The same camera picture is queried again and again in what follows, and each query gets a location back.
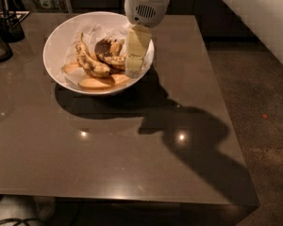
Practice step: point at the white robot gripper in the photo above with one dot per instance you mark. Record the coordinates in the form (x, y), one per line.
(145, 11)

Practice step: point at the dark bruised banana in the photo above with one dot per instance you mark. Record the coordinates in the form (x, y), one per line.
(108, 50)

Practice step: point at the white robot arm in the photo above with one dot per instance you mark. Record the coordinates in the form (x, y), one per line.
(263, 17)

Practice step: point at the white bowl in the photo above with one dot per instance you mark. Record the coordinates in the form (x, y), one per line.
(58, 51)

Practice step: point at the spotted banana left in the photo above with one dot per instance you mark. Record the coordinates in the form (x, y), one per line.
(90, 65)

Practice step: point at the white paper liner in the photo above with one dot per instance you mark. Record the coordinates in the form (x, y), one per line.
(93, 32)

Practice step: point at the orange sweet potato front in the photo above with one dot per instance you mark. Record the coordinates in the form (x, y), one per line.
(103, 83)

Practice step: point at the orange sweet potato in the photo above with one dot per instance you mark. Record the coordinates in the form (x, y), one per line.
(71, 67)
(103, 83)

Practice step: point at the orange sweet potato left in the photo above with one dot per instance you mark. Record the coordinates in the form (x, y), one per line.
(71, 67)

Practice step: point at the dark cabinet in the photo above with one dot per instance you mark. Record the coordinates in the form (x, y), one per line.
(214, 17)

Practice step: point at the black utensil holder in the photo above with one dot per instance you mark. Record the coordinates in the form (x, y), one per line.
(10, 25)

